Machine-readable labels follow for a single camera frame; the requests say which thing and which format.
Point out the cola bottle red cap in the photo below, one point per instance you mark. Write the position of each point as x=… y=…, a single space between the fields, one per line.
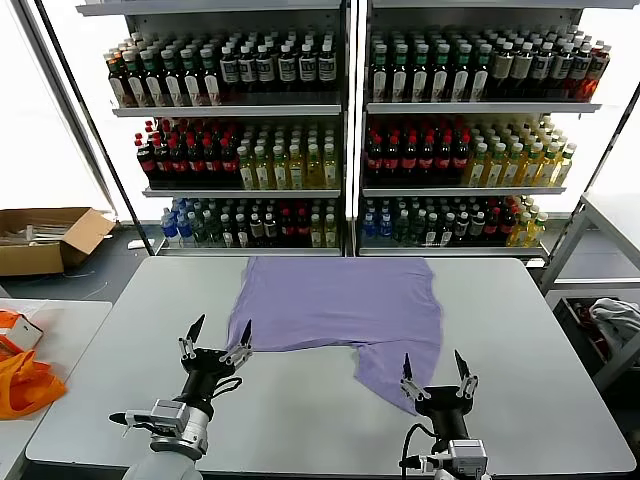
x=461 y=160
x=193 y=162
x=209 y=162
x=144 y=162
x=409 y=160
x=506 y=225
x=227 y=162
x=426 y=160
x=392 y=160
x=176 y=162
x=375 y=160
x=286 y=227
x=160 y=162
x=492 y=225
x=302 y=227
x=444 y=160

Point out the purple T-shirt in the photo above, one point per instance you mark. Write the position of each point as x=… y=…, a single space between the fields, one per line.
x=335 y=305

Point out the black plastic crate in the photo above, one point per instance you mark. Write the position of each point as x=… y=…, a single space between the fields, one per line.
x=565 y=312

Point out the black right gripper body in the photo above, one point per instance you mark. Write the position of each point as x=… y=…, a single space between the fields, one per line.
x=445 y=405

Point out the orange cloth bag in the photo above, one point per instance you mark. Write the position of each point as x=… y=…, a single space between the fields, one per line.
x=30 y=390

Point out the grey metal shelving unit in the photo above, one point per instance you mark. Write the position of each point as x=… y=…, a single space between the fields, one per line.
x=225 y=110
x=475 y=107

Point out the green drink bottle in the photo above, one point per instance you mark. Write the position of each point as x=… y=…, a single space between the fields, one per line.
x=418 y=227
x=200 y=230
x=213 y=230
x=401 y=227

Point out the black metal pole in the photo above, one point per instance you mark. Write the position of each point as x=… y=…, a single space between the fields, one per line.
x=100 y=138
x=595 y=177

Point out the grey white crumpled cloth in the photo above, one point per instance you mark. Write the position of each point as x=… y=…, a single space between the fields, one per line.
x=617 y=315

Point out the dark bottle beige label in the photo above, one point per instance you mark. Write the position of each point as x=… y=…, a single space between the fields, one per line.
x=523 y=70
x=502 y=70

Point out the amber drink bottle white cap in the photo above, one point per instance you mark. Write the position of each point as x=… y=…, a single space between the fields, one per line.
x=116 y=82

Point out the red packages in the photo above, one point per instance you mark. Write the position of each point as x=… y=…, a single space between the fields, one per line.
x=582 y=312

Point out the grey metal side table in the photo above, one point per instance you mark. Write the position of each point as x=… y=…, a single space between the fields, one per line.
x=574 y=235

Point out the white plastic packing pieces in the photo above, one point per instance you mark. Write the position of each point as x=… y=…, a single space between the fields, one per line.
x=40 y=234

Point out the dark bottle navy label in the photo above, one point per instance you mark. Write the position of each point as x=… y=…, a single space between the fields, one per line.
x=580 y=72
x=543 y=70
x=562 y=70

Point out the yellow drink bottle white cap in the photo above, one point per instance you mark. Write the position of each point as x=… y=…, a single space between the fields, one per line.
x=330 y=231
x=564 y=167
x=496 y=170
x=262 y=172
x=330 y=172
x=531 y=170
x=245 y=172
x=536 y=230
x=279 y=172
x=296 y=172
x=548 y=170
x=313 y=172
x=520 y=231
x=478 y=170
x=514 y=170
x=315 y=231

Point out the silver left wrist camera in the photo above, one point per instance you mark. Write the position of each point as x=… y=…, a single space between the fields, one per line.
x=167 y=411

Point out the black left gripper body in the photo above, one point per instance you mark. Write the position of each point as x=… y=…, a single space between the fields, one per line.
x=202 y=372

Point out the dark bottle white square label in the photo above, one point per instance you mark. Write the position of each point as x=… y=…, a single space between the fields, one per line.
x=307 y=69
x=287 y=69
x=326 y=69
x=228 y=70
x=265 y=70
x=247 y=70

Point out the dark bottle green white label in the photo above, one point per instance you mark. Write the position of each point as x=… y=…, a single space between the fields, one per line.
x=150 y=82
x=462 y=75
x=133 y=82
x=170 y=82
x=380 y=75
x=481 y=75
x=420 y=75
x=400 y=75
x=210 y=82
x=441 y=75
x=190 y=82

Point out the small dark bottle white cap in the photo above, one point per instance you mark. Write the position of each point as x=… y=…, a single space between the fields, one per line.
x=431 y=230
x=476 y=227
x=446 y=230
x=270 y=229
x=461 y=227
x=227 y=231
x=256 y=229
x=242 y=231

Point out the grey metal pole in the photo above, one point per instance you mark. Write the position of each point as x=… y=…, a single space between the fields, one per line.
x=66 y=100

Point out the red drink bottle white cap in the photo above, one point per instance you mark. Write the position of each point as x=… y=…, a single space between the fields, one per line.
x=596 y=75

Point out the open cardboard box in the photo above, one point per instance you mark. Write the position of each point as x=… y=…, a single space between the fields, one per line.
x=75 y=240

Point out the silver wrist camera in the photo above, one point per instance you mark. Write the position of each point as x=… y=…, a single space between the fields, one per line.
x=467 y=452
x=167 y=411

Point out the blue drink bottle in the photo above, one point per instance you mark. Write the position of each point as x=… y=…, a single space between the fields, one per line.
x=369 y=227
x=168 y=227
x=184 y=227
x=385 y=227

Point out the orange white carton box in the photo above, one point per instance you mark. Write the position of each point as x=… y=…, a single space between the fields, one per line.
x=25 y=331

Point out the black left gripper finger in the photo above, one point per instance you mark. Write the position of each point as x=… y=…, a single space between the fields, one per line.
x=192 y=345
x=240 y=350

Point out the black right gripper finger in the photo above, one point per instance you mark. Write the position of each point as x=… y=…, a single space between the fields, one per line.
x=468 y=386
x=412 y=387

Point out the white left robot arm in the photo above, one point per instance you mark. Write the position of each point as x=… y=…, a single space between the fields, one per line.
x=165 y=465

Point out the small white floor object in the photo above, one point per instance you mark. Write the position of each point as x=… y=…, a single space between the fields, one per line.
x=135 y=245

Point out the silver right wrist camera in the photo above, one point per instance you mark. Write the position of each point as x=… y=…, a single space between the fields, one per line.
x=467 y=452

